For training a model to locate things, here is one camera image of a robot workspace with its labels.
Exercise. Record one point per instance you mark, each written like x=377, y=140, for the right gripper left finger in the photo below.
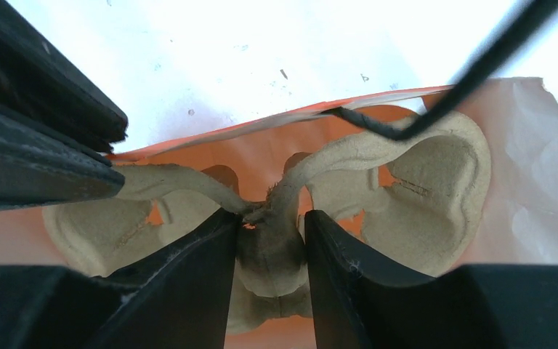
x=177, y=297

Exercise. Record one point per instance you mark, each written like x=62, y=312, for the pulp cup carrier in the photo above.
x=421, y=202

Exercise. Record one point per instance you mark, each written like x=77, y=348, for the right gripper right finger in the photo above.
x=363, y=299

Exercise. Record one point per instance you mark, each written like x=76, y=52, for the orange paper bag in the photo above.
x=251, y=84

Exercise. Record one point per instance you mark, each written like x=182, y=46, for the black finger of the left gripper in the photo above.
x=56, y=126

